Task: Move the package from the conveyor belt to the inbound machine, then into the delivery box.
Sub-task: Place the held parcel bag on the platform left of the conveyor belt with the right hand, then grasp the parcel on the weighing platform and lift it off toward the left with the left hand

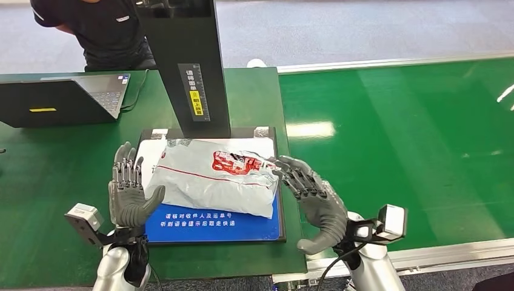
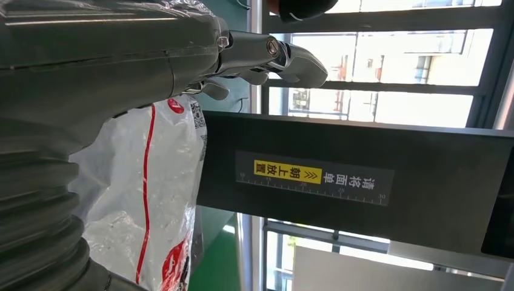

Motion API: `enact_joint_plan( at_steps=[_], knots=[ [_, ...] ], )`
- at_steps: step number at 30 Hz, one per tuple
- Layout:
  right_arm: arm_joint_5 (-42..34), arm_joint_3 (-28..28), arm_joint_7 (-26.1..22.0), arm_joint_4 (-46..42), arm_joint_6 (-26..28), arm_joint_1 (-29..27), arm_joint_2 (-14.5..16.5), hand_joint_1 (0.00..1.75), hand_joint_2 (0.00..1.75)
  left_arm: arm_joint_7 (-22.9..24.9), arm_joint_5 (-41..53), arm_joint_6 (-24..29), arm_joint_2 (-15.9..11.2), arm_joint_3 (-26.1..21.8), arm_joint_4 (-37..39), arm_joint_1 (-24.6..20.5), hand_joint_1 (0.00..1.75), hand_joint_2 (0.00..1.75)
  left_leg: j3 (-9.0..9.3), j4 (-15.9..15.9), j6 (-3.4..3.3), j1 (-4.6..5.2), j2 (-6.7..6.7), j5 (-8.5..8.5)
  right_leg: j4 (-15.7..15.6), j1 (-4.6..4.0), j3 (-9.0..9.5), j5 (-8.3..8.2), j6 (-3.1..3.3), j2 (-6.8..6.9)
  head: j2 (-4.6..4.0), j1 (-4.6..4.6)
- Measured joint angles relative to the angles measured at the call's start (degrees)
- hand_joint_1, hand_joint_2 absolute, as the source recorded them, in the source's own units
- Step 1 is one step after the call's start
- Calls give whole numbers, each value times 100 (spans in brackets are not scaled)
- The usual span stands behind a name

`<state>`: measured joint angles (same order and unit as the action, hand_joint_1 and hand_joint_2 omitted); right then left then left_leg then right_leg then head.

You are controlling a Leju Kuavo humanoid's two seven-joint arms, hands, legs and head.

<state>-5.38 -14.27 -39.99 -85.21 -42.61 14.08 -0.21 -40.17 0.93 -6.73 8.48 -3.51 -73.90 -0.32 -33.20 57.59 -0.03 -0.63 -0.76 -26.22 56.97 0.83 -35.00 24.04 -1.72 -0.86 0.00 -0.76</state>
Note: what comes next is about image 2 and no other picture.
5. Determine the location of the white plastic mailer package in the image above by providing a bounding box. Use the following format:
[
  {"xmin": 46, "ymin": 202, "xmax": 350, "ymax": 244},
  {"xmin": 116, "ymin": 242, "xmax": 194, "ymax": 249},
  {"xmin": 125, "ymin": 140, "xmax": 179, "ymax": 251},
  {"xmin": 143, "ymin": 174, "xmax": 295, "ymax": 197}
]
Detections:
[{"xmin": 68, "ymin": 93, "xmax": 209, "ymax": 291}]

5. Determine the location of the person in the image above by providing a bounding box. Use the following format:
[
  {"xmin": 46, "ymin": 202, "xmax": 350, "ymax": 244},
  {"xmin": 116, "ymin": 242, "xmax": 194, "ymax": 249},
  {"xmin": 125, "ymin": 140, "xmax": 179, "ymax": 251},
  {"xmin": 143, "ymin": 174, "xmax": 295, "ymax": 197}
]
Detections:
[{"xmin": 268, "ymin": 0, "xmax": 339, "ymax": 23}]

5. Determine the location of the ruler label with yellow patch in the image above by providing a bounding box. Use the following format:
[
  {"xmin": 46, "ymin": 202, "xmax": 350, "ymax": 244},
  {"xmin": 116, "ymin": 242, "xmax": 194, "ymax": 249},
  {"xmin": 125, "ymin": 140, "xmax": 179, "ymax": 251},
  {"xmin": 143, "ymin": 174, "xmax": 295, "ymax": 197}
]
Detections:
[{"xmin": 235, "ymin": 150, "xmax": 395, "ymax": 207}]

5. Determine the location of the black scanner column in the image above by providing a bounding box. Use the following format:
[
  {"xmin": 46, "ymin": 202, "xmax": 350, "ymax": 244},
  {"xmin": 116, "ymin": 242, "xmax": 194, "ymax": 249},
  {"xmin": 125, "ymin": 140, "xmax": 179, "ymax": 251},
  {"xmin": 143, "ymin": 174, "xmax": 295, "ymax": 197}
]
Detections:
[{"xmin": 196, "ymin": 110, "xmax": 514, "ymax": 260}]

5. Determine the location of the pale grey board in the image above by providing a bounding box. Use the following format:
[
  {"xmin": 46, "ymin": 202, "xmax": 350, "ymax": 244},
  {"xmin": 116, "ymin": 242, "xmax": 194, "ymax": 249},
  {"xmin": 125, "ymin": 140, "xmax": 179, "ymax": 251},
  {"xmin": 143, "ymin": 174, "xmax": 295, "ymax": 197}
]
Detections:
[{"xmin": 291, "ymin": 245, "xmax": 507, "ymax": 291}]

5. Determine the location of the aluminium conveyor side rail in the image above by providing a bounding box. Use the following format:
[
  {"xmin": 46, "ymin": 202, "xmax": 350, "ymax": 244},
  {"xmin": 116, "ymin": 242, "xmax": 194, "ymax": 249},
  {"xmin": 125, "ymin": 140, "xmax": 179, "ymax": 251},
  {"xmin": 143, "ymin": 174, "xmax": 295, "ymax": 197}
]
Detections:
[{"xmin": 235, "ymin": 213, "xmax": 266, "ymax": 291}]

